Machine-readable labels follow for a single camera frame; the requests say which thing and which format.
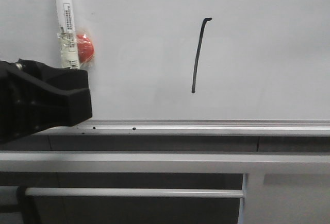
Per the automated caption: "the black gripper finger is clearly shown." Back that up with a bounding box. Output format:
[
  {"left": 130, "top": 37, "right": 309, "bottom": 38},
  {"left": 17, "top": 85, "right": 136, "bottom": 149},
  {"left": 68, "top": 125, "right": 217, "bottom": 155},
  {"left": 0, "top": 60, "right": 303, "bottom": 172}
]
[{"left": 1, "top": 59, "right": 92, "bottom": 144}]

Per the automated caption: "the red round magnet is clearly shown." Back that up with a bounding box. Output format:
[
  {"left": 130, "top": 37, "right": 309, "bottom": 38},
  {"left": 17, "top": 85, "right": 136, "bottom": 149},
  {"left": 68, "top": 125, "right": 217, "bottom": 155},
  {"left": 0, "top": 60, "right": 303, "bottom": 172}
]
[{"left": 76, "top": 33, "right": 94, "bottom": 64}]

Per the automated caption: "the white black-tipped whiteboard marker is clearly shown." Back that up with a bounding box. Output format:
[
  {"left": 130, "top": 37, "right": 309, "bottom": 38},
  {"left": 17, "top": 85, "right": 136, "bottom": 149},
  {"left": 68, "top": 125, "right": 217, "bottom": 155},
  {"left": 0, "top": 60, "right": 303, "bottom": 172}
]
[{"left": 55, "top": 0, "right": 80, "bottom": 69}]

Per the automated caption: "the white horizontal stand bar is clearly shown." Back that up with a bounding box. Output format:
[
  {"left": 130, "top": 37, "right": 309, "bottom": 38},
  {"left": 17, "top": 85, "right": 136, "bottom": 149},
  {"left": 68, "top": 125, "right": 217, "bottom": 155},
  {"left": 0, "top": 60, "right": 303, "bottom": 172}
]
[{"left": 25, "top": 187, "right": 244, "bottom": 198}]

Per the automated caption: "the grey padded bar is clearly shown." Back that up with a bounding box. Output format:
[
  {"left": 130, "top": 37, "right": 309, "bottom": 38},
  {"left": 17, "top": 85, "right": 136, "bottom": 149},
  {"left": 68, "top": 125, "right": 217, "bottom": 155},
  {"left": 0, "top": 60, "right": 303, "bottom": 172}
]
[{"left": 0, "top": 186, "right": 18, "bottom": 206}]

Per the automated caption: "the large whiteboard with aluminium frame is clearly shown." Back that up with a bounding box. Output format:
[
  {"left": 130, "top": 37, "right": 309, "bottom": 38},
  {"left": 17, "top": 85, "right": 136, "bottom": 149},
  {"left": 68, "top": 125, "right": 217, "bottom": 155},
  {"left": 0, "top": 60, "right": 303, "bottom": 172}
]
[{"left": 0, "top": 0, "right": 330, "bottom": 137}]

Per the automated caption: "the white metal stand frame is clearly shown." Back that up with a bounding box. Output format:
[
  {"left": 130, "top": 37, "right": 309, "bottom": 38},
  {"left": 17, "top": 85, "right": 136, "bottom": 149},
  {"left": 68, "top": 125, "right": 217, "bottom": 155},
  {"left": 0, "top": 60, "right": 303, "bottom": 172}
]
[{"left": 1, "top": 151, "right": 329, "bottom": 223}]

